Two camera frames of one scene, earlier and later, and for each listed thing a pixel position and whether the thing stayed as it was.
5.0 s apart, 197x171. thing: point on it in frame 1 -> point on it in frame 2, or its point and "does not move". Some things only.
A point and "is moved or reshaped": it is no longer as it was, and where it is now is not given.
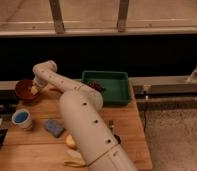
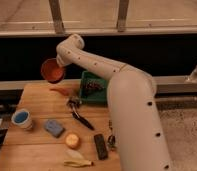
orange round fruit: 70,142 does not move
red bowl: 23,91 is moved or reshaped
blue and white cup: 22,118 does not move
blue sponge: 54,127 does not move
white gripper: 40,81 -> 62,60
